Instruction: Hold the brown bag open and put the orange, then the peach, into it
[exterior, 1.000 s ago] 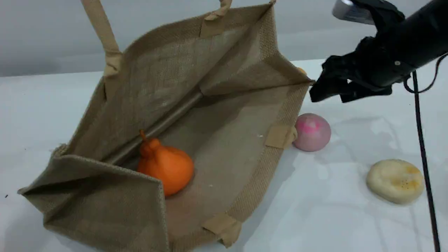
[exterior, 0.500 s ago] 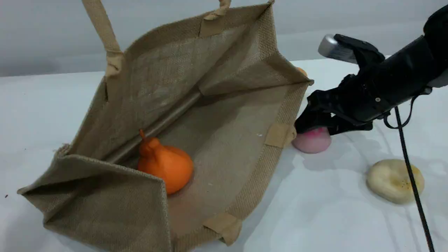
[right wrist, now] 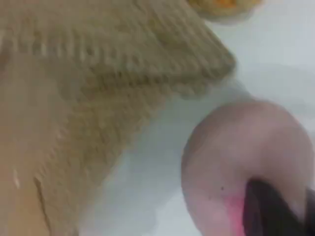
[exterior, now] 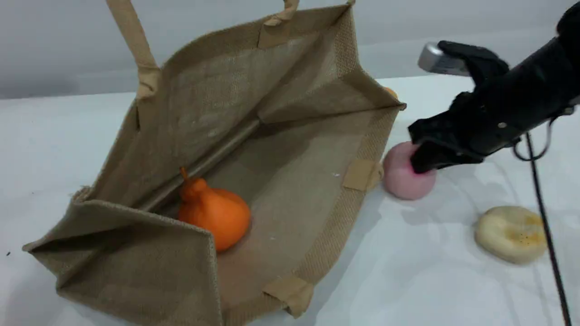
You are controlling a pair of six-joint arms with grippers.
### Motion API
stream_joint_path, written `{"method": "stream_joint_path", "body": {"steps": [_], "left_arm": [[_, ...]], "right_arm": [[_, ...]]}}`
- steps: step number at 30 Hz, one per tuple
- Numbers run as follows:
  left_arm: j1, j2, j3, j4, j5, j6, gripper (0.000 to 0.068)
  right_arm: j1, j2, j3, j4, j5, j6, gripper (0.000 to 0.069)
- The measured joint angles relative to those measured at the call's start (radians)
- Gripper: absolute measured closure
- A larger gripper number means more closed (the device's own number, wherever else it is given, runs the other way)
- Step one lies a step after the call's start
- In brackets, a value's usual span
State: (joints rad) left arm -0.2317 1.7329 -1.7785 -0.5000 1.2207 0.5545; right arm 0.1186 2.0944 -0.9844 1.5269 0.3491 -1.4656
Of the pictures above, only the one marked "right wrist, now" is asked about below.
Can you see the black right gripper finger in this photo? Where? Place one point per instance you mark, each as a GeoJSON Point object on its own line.
{"type": "Point", "coordinates": [270, 211]}

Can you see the pink toy peach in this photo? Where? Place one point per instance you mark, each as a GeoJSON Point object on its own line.
{"type": "Point", "coordinates": [246, 142]}

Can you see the brown jute bag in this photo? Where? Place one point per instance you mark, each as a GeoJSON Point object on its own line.
{"type": "Point", "coordinates": [86, 86]}

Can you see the ridged toy bread roll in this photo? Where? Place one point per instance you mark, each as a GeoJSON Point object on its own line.
{"type": "Point", "coordinates": [219, 7]}

